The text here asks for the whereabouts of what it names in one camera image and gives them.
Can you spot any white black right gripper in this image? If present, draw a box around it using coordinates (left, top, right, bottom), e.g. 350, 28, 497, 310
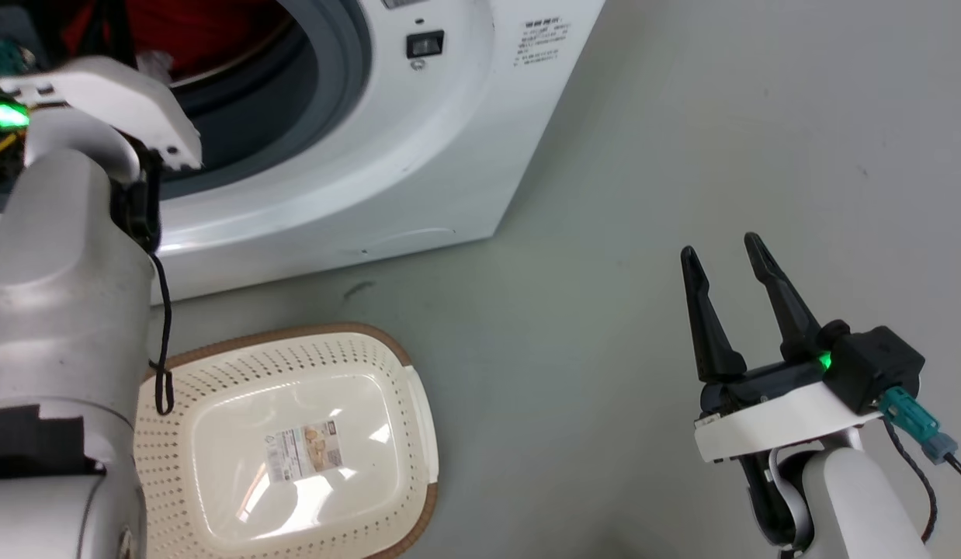
679, 231, 885, 467

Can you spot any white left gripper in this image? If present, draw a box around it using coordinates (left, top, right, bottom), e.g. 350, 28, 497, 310
0, 0, 203, 172

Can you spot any red clothing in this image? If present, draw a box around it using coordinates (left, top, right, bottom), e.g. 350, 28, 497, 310
60, 0, 297, 80

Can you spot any white front-load washing machine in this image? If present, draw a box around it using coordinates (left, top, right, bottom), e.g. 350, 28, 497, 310
0, 0, 606, 305

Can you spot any cream perforated laundry basket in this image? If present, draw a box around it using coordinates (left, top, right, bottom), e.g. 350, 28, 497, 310
133, 323, 440, 559

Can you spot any grey rubber door gasket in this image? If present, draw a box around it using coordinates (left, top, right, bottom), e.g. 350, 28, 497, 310
158, 0, 373, 201

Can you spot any black door latch socket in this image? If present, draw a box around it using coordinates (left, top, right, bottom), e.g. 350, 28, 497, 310
406, 30, 446, 61

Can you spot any printed text label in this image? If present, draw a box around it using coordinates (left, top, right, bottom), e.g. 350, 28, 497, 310
513, 19, 573, 68

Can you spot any paper product sticker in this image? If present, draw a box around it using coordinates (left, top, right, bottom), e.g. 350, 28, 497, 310
264, 420, 343, 484

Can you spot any teal cable connector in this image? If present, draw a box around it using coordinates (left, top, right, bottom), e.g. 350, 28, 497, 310
878, 387, 959, 466

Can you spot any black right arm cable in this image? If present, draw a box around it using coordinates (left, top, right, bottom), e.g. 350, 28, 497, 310
883, 418, 961, 544

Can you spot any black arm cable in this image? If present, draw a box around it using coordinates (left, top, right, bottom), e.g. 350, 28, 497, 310
883, 418, 961, 544
112, 146, 175, 417

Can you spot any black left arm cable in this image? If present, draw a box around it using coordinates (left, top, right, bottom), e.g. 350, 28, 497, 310
112, 146, 175, 417

